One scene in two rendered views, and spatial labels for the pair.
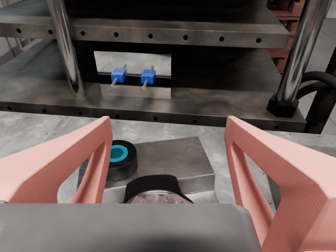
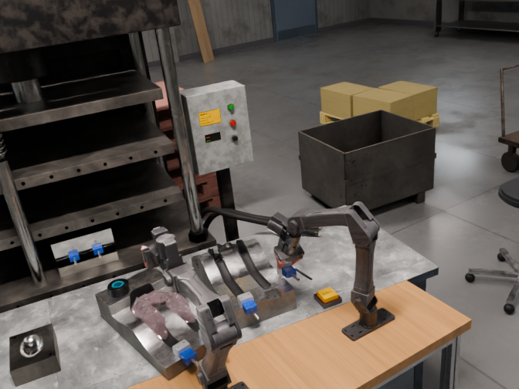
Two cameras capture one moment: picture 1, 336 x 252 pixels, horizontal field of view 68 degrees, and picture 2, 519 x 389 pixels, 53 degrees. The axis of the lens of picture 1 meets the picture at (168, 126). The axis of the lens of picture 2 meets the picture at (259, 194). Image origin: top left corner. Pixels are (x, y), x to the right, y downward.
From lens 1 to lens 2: 167 cm
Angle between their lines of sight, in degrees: 27
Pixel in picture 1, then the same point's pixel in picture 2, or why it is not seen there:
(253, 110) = (181, 245)
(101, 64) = (58, 252)
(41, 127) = (37, 310)
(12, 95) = not seen: outside the picture
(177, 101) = (125, 258)
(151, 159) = (134, 282)
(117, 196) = (127, 302)
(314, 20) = (190, 184)
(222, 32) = (140, 203)
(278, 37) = (176, 195)
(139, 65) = (88, 242)
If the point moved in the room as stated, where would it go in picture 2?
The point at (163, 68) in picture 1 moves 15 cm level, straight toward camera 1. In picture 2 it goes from (107, 239) to (117, 252)
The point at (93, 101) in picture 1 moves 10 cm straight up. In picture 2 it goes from (58, 283) to (52, 265)
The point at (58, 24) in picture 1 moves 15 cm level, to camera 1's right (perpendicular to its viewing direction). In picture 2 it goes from (25, 235) to (60, 223)
